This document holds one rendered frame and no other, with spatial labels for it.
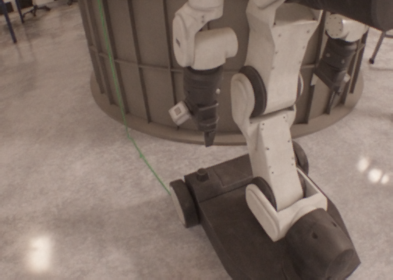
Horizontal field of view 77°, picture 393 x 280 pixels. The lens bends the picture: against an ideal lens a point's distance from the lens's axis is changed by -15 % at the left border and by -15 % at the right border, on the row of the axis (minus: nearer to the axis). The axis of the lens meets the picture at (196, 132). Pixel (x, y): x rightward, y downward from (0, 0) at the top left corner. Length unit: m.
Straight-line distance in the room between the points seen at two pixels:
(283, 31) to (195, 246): 0.85
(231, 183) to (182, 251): 0.33
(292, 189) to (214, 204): 0.30
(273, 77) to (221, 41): 0.21
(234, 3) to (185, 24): 0.78
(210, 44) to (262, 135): 0.36
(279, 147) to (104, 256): 0.79
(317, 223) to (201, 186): 0.46
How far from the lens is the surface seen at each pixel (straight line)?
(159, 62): 1.47
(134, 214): 1.29
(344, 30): 0.80
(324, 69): 0.92
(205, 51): 0.57
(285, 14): 0.69
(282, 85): 0.76
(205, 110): 0.65
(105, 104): 2.01
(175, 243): 1.17
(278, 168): 0.88
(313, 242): 0.81
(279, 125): 0.86
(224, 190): 1.08
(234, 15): 1.30
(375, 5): 0.47
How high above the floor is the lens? 1.01
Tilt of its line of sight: 38 degrees down
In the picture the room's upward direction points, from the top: 4 degrees counter-clockwise
